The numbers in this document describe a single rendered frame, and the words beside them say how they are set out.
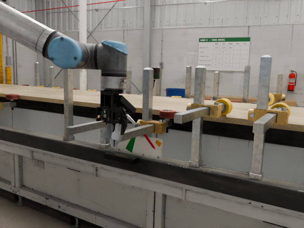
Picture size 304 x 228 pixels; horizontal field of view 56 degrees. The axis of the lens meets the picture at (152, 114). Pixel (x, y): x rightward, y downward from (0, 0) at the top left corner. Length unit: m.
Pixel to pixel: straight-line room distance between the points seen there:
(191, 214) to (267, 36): 7.11
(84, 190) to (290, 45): 7.10
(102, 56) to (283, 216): 0.89
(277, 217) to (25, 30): 1.09
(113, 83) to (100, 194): 1.09
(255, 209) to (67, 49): 0.91
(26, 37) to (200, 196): 0.92
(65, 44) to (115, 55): 0.19
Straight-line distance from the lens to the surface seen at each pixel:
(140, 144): 1.34
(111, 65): 1.00
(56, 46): 0.89
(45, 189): 2.34
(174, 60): 8.82
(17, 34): 0.96
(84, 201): 2.07
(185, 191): 1.33
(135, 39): 9.40
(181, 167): 1.25
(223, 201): 1.28
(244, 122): 1.34
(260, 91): 1.12
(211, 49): 8.51
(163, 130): 1.30
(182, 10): 8.96
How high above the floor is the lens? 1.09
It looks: 8 degrees down
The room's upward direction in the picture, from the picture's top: 2 degrees clockwise
